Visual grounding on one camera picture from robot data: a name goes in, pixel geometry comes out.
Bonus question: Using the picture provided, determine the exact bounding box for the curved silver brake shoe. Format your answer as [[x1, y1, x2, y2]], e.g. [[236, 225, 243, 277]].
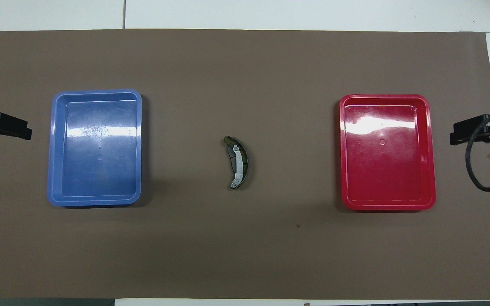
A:
[[223, 136, 250, 190]]

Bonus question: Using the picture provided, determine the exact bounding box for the red plastic tray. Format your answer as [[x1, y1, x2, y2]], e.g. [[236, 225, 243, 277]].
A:
[[339, 94, 436, 211]]

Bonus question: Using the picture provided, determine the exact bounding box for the blue plastic tray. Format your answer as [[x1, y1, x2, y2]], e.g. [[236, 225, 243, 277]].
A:
[[48, 89, 142, 207]]

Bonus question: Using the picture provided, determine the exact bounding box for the brown table mat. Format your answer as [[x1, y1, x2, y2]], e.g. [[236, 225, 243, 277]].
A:
[[0, 29, 490, 300]]

